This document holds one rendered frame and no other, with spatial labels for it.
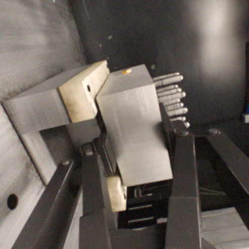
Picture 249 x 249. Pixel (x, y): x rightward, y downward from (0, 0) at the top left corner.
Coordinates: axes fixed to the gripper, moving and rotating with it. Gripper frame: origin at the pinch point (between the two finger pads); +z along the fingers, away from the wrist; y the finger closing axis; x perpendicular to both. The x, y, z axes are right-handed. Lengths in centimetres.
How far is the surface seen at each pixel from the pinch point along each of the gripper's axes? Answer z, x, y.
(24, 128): -3.0, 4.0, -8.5
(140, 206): 14.1, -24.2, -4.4
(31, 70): 3.6, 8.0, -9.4
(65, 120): -3.0, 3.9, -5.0
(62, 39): 17.0, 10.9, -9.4
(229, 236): 5.4, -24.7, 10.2
